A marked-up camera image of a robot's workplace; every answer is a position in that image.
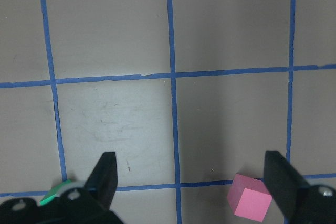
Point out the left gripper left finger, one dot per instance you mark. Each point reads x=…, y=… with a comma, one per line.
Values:
x=102, y=182

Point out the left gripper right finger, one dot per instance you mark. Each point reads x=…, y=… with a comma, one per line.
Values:
x=284, y=183

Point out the green cube near left arm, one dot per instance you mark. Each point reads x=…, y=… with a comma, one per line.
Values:
x=53, y=192

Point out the pink cube far side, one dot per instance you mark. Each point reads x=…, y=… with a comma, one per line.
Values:
x=249, y=198

